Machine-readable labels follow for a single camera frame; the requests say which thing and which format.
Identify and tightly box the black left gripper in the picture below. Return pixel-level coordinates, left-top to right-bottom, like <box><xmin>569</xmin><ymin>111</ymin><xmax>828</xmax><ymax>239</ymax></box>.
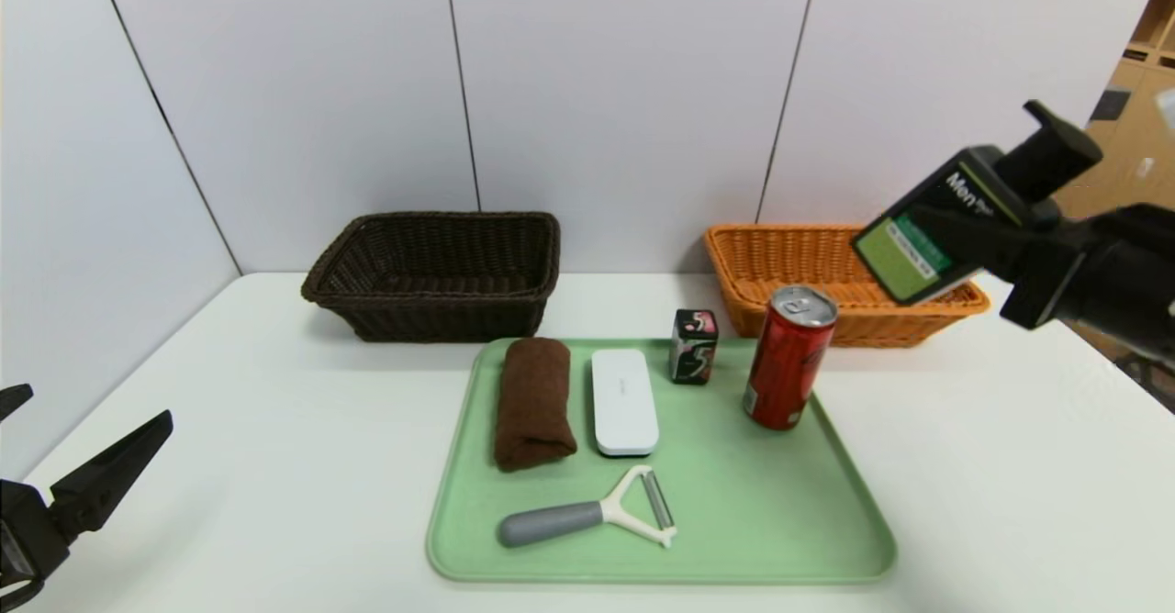
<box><xmin>0</xmin><ymin>384</ymin><xmax>173</xmax><ymax>588</ymax></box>

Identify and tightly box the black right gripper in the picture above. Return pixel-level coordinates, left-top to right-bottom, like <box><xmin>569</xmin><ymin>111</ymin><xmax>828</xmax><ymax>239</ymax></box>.
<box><xmin>907</xmin><ymin>201</ymin><xmax>1175</xmax><ymax>346</ymax></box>

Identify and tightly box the black pump bottle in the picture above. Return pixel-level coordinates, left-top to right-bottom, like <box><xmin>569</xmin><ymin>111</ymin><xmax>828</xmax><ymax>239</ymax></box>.
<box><xmin>851</xmin><ymin>99</ymin><xmax>1104</xmax><ymax>307</ymax></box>

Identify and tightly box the red soda can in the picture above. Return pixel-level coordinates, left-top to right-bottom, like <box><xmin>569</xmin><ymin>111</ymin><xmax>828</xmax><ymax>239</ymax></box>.
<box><xmin>742</xmin><ymin>284</ymin><xmax>839</xmax><ymax>432</ymax></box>

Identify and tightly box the black chewing gum box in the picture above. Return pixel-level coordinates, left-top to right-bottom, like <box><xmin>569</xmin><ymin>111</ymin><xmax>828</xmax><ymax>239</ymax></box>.
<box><xmin>668</xmin><ymin>308</ymin><xmax>719</xmax><ymax>386</ymax></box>

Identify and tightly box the brown towel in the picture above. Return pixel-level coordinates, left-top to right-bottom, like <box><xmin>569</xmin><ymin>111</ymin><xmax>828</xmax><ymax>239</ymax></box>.
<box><xmin>494</xmin><ymin>337</ymin><xmax>579</xmax><ymax>473</ymax></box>

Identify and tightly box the orange wicker basket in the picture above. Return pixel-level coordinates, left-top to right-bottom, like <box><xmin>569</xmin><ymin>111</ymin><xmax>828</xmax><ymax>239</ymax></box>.
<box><xmin>703</xmin><ymin>224</ymin><xmax>991</xmax><ymax>350</ymax></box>

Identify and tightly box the dark brown wicker basket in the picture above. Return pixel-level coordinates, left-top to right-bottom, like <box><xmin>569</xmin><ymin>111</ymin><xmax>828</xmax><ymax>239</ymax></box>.
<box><xmin>300</xmin><ymin>212</ymin><xmax>562</xmax><ymax>344</ymax></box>

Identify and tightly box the wooden cabinet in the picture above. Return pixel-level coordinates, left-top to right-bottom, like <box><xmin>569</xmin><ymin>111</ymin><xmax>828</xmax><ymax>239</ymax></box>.
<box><xmin>1056</xmin><ymin>0</ymin><xmax>1175</xmax><ymax>221</ymax></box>

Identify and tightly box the light green plastic tray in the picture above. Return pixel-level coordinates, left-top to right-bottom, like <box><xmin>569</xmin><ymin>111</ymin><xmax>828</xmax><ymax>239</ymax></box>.
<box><xmin>426</xmin><ymin>337</ymin><xmax>897</xmax><ymax>585</ymax></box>

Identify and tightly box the white rectangular case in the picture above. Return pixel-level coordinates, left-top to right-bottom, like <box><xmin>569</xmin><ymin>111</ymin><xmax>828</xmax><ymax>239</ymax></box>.
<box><xmin>590</xmin><ymin>348</ymin><xmax>660</xmax><ymax>457</ymax></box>

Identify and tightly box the white peeler grey handle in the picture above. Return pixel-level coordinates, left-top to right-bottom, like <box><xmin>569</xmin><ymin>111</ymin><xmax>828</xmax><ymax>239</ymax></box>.
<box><xmin>498</xmin><ymin>463</ymin><xmax>678</xmax><ymax>548</ymax></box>

